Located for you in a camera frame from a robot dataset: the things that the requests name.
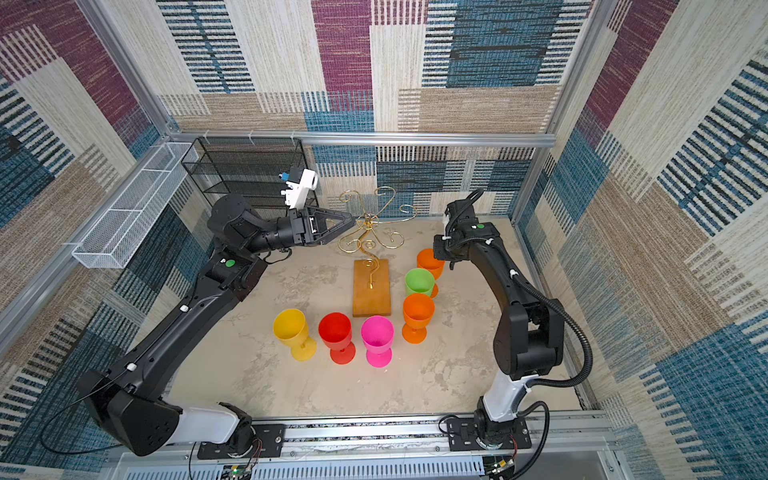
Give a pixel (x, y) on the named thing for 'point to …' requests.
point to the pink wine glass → (377, 334)
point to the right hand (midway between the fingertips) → (442, 253)
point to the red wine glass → (335, 332)
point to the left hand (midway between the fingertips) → (352, 221)
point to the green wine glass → (419, 281)
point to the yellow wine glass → (291, 328)
